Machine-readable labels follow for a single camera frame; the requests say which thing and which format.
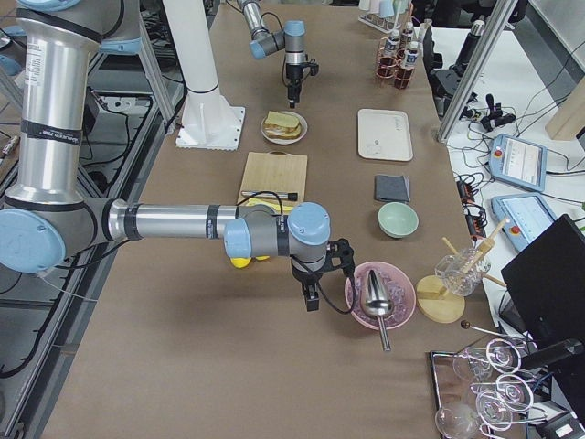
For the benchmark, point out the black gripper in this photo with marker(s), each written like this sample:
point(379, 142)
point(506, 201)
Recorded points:
point(305, 276)
point(292, 75)

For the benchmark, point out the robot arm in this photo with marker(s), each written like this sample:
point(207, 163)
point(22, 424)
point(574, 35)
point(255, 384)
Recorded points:
point(45, 219)
point(290, 39)

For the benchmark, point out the cream serving tray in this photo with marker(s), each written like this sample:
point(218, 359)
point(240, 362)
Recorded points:
point(384, 135)

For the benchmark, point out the glass tray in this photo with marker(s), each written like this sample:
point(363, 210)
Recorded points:
point(446, 385)

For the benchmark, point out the white plate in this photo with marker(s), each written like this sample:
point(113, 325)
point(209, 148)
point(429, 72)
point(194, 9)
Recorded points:
point(303, 123)

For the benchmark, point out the steel scoop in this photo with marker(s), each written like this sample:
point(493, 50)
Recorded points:
point(375, 303)

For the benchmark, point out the wooden cutting board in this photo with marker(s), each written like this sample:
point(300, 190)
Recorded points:
point(277, 172)

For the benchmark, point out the pink bowl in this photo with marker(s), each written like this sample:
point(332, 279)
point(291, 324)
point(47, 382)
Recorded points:
point(400, 290)

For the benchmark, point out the drink bottle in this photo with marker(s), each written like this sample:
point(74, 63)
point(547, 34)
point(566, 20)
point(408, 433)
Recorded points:
point(391, 47)
point(406, 35)
point(410, 58)

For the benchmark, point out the green bowl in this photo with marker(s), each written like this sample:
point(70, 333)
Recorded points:
point(398, 220)

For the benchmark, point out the white cup rack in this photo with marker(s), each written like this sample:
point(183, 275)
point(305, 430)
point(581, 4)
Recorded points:
point(402, 10)

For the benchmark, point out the pink cup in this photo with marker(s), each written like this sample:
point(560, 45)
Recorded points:
point(373, 6)

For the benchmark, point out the blue cup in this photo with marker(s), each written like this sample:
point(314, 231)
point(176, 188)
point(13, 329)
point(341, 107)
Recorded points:
point(386, 9)

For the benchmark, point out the grey folded cloth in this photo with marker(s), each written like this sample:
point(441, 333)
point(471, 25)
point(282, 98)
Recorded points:
point(392, 188)

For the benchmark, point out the glass mug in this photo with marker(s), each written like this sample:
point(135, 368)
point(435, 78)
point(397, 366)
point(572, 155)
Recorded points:
point(460, 274)

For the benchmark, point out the black thermos bottle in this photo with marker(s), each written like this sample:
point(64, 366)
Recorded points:
point(471, 41)

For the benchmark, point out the wooden mug tree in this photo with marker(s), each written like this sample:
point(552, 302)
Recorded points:
point(433, 298)

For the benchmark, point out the wine glass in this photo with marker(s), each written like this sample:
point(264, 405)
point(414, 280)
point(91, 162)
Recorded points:
point(480, 363)
point(485, 415)
point(515, 392)

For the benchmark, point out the blue teach pendant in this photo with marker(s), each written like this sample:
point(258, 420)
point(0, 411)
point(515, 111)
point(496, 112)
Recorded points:
point(528, 214)
point(518, 162)

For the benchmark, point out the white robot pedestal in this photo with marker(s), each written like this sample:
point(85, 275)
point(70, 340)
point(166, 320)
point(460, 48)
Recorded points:
point(208, 120)

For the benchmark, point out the copper wire bottle rack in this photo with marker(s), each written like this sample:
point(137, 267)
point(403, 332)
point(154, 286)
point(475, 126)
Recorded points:
point(392, 75)

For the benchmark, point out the black camera stand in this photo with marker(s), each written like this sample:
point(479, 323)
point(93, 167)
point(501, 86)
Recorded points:
point(443, 82)

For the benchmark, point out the aluminium frame post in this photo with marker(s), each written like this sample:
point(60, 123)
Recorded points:
point(485, 34)

